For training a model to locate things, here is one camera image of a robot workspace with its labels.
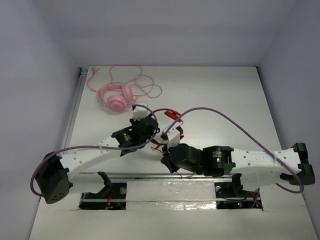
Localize red black headphones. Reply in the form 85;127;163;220
150;108;184;152

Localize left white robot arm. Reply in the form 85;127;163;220
29;116;159;204

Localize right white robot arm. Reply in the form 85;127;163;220
160;142;315;197

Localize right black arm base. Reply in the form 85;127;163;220
214;173;263;210

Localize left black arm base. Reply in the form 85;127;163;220
78;171;127;211

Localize pink headphones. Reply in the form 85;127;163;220
96;83;138;112

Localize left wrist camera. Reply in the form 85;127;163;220
132;102;148;121

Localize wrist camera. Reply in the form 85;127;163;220
132;102;148;121
160;128;181;148

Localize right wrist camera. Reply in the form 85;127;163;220
160;128;181;148

